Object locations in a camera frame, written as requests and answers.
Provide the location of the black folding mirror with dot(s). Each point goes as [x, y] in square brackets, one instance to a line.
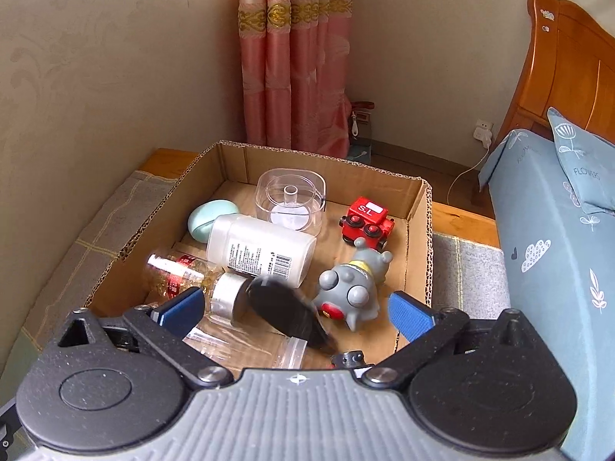
[289, 312]

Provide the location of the blue floral pillow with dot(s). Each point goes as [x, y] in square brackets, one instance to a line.
[587, 161]

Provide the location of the blue floral bed sheet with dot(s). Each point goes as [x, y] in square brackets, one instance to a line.
[560, 267]

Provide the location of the clear square plastic container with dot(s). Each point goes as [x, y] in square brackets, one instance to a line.
[291, 198]

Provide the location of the grey rubber toy animal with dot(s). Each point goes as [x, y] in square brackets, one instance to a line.
[348, 291]

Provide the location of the white plastic bottle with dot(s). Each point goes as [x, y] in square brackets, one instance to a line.
[258, 248]

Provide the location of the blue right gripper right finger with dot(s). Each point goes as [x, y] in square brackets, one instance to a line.
[411, 318]

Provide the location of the wooden bed headboard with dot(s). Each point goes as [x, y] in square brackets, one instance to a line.
[569, 66]

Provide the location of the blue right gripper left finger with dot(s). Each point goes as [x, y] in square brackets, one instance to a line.
[181, 314]

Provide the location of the fish oil capsule bottle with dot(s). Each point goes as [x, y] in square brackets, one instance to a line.
[224, 292]

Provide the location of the red toy train car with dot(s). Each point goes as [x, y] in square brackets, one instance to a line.
[366, 219]

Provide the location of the black toy train red wheels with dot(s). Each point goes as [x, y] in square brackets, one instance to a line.
[352, 360]

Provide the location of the checked grey green blanket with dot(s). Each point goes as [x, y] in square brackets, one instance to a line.
[469, 266]

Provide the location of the pink curtain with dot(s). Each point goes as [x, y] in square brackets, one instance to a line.
[294, 58]

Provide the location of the mint green egg case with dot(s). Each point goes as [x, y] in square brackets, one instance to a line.
[202, 218]

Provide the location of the clear plastic tube bottle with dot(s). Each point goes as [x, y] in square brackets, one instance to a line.
[254, 344]

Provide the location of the white wall socket plug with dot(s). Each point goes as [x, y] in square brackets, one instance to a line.
[483, 132]

